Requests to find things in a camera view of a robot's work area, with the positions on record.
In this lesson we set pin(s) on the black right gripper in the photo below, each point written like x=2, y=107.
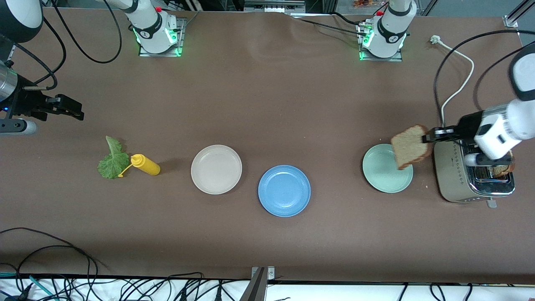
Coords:
x=26, y=103

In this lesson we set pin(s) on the beige plate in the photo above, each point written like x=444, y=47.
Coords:
x=216, y=169

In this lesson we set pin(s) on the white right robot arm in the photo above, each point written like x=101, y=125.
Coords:
x=150, y=23

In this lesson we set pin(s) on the beige chrome toaster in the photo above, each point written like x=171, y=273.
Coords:
x=449, y=175

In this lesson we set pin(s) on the green lettuce leaf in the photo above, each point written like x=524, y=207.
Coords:
x=113, y=165

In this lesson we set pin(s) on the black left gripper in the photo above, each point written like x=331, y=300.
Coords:
x=467, y=124

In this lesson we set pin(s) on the green plate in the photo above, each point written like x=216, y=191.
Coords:
x=380, y=175

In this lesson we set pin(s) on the orange snack packet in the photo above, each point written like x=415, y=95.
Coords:
x=368, y=3

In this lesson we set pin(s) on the yellow mustard squeeze bottle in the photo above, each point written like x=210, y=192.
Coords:
x=146, y=166

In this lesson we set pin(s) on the blue plate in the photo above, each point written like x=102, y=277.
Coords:
x=284, y=191

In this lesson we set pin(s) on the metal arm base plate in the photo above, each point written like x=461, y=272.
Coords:
x=142, y=53
x=397, y=59

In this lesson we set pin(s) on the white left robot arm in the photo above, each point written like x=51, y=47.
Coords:
x=391, y=29

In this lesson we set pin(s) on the aluminium frame profile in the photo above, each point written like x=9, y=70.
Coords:
x=257, y=288
x=512, y=21

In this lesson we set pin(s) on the brown bread slice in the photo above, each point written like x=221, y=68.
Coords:
x=503, y=170
x=409, y=148

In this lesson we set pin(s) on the white power strip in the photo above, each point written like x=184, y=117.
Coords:
x=276, y=6

